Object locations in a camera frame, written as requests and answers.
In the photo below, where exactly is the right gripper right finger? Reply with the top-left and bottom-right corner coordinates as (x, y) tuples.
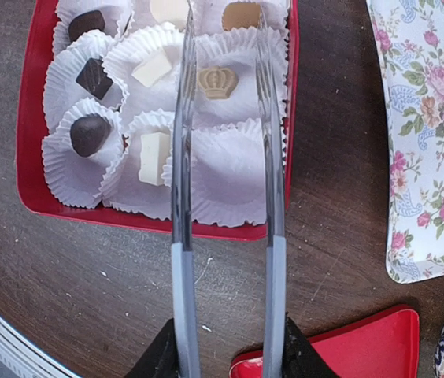
(283, 316), (339, 378)

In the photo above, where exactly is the floral rectangular tray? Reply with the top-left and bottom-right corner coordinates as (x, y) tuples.
(367, 1), (444, 284)

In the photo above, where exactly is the white round chocolate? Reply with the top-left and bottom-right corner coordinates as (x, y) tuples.
(150, 0), (190, 31)

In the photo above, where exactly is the front aluminium rail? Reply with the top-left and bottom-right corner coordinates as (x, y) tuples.
(0, 316), (77, 377)

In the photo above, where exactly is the dark chocolate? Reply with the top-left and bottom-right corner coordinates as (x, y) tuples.
(68, 9), (105, 42)
(70, 115), (111, 158)
(76, 58), (113, 100)

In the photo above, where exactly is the red square tin box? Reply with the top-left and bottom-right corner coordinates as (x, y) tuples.
(16, 1), (299, 241)

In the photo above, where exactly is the crown shaped brown chocolate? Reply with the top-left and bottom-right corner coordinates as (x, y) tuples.
(197, 66), (239, 100)

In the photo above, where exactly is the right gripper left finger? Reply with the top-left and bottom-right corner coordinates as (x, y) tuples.
(124, 319), (179, 378)

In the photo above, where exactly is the metal serving tongs white handle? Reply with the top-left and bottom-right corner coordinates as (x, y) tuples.
(169, 3), (287, 377)

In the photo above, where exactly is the red tin lid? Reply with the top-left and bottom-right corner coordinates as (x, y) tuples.
(229, 305), (420, 377)

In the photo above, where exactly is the brown round chocolate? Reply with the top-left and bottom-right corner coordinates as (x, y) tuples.
(221, 2), (261, 31)

